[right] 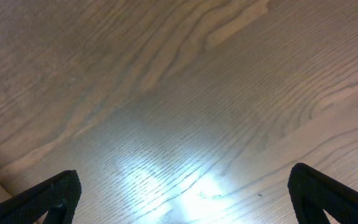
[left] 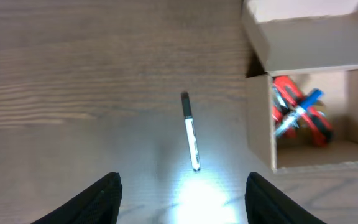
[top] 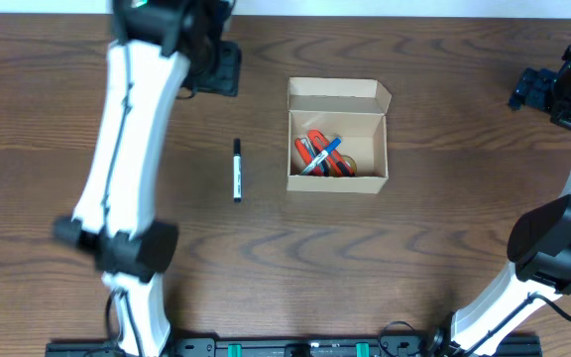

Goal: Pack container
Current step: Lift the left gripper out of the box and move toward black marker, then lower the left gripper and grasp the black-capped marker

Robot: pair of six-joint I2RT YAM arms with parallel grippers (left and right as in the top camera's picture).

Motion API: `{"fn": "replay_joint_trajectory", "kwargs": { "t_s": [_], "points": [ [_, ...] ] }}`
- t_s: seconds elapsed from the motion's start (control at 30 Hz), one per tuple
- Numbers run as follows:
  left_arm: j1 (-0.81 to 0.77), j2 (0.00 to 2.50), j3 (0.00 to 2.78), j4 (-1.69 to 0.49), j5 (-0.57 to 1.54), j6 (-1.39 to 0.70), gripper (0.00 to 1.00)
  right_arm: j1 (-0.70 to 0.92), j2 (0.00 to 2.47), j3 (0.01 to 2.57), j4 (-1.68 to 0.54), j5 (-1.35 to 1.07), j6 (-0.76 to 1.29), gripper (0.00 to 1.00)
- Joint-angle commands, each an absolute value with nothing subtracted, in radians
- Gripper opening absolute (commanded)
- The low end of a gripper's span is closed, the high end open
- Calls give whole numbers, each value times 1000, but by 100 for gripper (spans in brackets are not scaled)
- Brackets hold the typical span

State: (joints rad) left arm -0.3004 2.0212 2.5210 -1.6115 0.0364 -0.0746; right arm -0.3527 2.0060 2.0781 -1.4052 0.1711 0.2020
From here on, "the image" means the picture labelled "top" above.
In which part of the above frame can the cardboard box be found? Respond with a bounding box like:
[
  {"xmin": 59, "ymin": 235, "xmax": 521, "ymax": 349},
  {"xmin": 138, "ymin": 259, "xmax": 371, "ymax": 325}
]
[{"xmin": 286, "ymin": 77, "xmax": 392, "ymax": 194}]

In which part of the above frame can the orange stapler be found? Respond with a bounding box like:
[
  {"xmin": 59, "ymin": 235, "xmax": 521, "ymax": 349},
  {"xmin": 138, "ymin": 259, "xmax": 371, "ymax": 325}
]
[{"xmin": 294, "ymin": 137, "xmax": 329, "ymax": 177}]

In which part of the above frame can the black whiteboard marker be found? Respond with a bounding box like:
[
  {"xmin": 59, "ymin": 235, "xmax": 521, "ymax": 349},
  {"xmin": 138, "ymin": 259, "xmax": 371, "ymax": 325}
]
[{"xmin": 233, "ymin": 138, "xmax": 242, "ymax": 202}]

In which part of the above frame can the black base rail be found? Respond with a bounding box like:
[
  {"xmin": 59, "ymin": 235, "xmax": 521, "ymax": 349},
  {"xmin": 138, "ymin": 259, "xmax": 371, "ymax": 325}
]
[{"xmin": 45, "ymin": 332, "xmax": 543, "ymax": 357}]

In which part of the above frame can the blue whiteboard marker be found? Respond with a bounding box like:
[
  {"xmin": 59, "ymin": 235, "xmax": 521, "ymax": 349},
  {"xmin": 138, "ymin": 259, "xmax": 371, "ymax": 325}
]
[{"xmin": 300, "ymin": 138, "xmax": 341, "ymax": 176}]

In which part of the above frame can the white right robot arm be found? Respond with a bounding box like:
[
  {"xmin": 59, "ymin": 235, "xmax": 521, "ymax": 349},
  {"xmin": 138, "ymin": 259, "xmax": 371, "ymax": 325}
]
[{"xmin": 420, "ymin": 44, "xmax": 571, "ymax": 356}]

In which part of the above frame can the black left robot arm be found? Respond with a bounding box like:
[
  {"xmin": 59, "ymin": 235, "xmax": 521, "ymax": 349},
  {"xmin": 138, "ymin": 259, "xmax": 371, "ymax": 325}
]
[{"xmin": 46, "ymin": 0, "xmax": 241, "ymax": 356}]

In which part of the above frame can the clear tape roll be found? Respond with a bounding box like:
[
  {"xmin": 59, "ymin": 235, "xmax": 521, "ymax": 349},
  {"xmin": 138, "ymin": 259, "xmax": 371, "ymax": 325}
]
[{"xmin": 342, "ymin": 155, "xmax": 357, "ymax": 177}]

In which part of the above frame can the orange utility knife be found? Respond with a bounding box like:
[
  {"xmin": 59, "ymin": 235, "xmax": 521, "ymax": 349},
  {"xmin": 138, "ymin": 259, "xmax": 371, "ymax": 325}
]
[{"xmin": 307, "ymin": 129, "xmax": 350, "ymax": 178}]

